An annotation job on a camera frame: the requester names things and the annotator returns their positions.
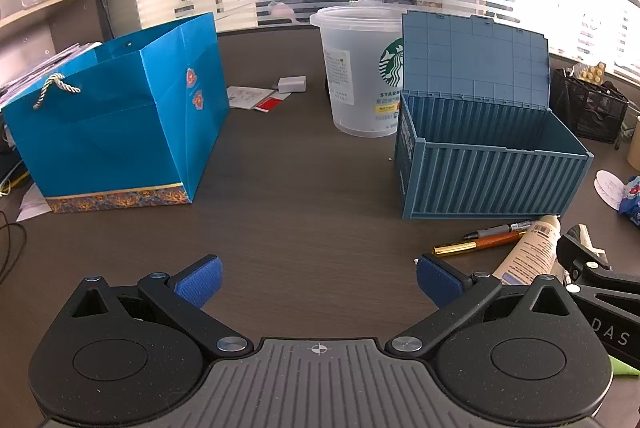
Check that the frosted glass desk partition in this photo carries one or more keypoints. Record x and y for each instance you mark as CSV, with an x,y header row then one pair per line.
x,y
225,3

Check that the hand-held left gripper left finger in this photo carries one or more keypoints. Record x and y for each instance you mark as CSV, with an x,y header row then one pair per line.
x,y
202,280

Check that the white paper leaflet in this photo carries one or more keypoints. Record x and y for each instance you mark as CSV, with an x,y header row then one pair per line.
x,y
245,97

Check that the clear plastic cup green logo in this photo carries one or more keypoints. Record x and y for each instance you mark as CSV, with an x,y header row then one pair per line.
x,y
350,73

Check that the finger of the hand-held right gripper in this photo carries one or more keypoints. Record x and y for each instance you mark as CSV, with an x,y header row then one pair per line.
x,y
570,252

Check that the brown pen with gold cap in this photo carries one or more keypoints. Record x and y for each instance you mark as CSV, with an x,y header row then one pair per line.
x,y
480,244

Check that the green paper piece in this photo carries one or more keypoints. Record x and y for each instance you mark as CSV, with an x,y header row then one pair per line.
x,y
625,365

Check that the beige paper cup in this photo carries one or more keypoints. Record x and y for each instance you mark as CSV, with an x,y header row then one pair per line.
x,y
636,143

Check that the blue container-shaped storage box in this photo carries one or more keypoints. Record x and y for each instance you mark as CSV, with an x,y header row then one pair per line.
x,y
475,178

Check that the black mesh desk organizer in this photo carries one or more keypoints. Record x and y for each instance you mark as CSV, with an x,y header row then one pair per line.
x,y
590,113

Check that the yellow pill blister pack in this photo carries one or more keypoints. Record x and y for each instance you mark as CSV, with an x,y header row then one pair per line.
x,y
590,72

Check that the black and silver pen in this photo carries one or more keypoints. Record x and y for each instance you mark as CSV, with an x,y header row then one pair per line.
x,y
520,226

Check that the white paper sheet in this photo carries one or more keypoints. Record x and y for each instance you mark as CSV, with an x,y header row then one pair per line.
x,y
32,205

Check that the blue wet wipes pack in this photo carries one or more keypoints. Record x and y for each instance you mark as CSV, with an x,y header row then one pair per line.
x,y
632,203

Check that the white power adapter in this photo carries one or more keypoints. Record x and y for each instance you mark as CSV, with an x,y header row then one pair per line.
x,y
291,84

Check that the white cream tube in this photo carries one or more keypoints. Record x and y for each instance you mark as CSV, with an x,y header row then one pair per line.
x,y
530,253

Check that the blue paper gift bag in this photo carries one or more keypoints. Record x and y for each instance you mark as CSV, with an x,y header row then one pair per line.
x,y
125,133

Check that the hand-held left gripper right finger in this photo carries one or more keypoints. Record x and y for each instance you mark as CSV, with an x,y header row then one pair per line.
x,y
440,280

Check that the round white paper coaster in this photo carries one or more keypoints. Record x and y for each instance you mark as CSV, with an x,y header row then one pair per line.
x,y
607,188

